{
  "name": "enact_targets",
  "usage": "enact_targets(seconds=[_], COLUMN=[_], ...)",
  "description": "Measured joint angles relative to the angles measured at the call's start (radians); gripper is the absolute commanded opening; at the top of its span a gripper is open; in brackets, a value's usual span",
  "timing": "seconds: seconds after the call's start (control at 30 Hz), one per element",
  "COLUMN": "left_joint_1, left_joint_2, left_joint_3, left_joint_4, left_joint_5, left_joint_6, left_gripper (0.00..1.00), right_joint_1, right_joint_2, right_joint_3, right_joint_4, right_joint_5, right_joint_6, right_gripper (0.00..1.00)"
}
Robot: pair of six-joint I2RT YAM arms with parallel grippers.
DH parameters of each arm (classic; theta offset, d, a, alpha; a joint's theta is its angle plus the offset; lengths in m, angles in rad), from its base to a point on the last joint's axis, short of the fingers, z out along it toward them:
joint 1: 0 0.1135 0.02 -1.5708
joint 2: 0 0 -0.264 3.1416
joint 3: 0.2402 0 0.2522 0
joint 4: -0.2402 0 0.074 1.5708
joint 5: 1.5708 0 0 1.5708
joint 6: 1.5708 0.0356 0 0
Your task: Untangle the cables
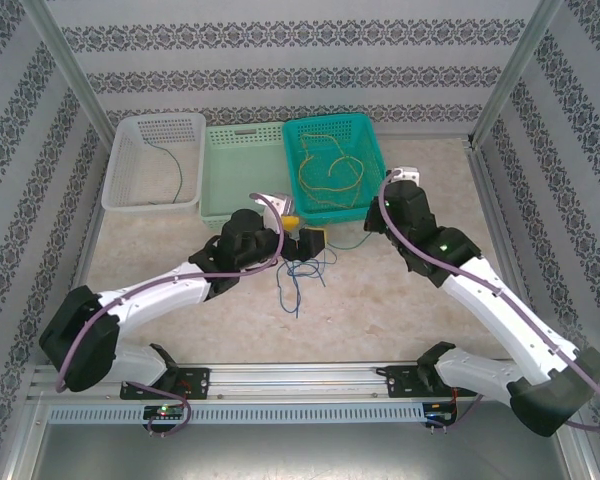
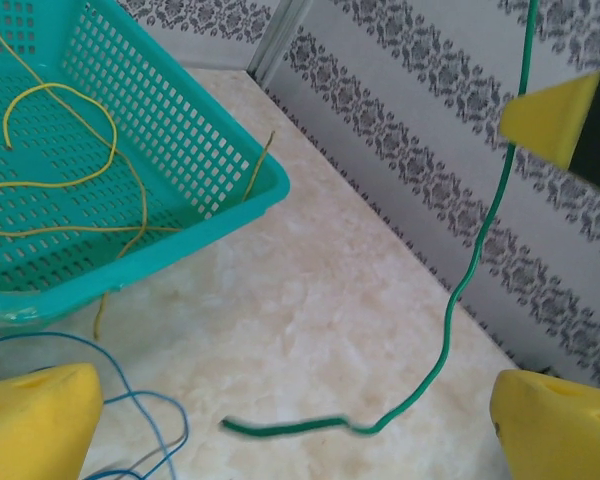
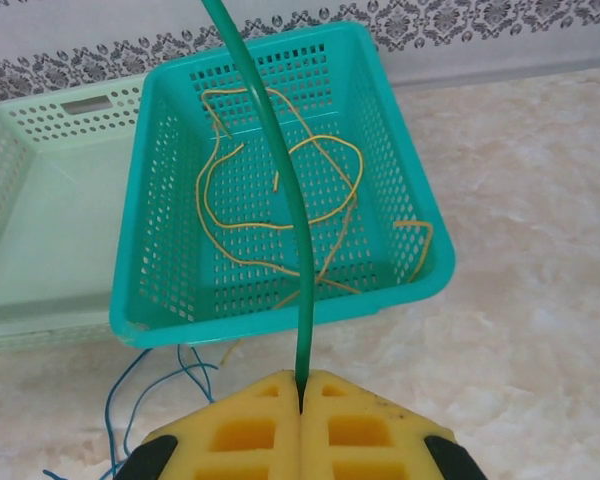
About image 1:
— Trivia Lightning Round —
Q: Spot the thin yellow cable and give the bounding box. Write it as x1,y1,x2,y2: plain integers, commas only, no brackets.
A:
298,131,350,162
297,153,367,211

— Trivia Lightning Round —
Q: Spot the teal plastic basket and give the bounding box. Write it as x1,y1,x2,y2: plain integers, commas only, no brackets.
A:
281,113,389,224

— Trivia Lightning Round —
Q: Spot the light green plastic basket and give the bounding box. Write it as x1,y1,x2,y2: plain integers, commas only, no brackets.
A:
199,122,302,234

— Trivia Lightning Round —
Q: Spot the white plastic basket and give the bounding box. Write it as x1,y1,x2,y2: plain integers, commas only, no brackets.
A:
101,112,208,213

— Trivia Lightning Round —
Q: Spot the grey metal panel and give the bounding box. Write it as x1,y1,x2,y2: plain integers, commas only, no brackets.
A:
29,423,584,480

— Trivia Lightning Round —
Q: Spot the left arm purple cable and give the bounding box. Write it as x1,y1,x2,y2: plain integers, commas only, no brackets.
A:
54,192,288,439

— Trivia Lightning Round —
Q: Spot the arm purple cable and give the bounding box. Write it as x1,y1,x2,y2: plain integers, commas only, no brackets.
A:
54,192,288,439
377,168,600,437

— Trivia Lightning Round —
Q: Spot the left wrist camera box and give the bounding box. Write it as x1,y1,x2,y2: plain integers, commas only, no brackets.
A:
257,191,296,224

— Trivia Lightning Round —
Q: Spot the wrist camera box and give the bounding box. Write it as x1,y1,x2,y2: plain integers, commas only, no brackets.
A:
257,191,296,224
388,166,423,188

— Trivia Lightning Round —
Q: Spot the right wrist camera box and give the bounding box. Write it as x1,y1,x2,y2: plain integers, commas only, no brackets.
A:
388,166,423,188

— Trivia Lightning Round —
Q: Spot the aluminium table edge rail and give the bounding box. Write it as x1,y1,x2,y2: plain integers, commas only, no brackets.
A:
48,199,107,366
463,137,556,359

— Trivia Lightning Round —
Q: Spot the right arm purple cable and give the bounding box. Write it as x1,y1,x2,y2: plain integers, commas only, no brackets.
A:
377,168,600,437

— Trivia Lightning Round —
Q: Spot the aluminium mounting rail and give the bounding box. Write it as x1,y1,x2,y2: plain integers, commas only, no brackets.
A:
27,362,531,402

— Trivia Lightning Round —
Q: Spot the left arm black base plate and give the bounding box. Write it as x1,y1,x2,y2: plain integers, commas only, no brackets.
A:
119,367,212,401

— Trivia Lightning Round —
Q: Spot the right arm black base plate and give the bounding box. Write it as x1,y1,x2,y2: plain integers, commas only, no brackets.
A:
385,363,479,400

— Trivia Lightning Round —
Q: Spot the slotted grey cable duct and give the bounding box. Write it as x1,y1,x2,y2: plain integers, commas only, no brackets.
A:
47,401,427,426

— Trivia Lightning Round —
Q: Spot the aluminium frame post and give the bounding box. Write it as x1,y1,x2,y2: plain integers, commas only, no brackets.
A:
467,0,565,147
18,0,117,147

